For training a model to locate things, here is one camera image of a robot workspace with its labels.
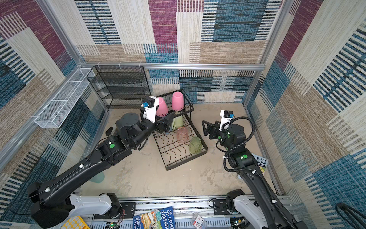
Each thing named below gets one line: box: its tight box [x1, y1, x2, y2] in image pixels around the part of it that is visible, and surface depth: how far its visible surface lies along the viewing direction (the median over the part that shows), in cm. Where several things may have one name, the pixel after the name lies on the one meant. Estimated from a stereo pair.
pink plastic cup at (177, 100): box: [171, 91, 185, 112], surface depth 87 cm
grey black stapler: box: [105, 126, 114, 136], surface depth 101 cm
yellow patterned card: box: [61, 215, 91, 229], surface depth 70 cm
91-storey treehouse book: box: [132, 206, 176, 229], surface depth 70 cm
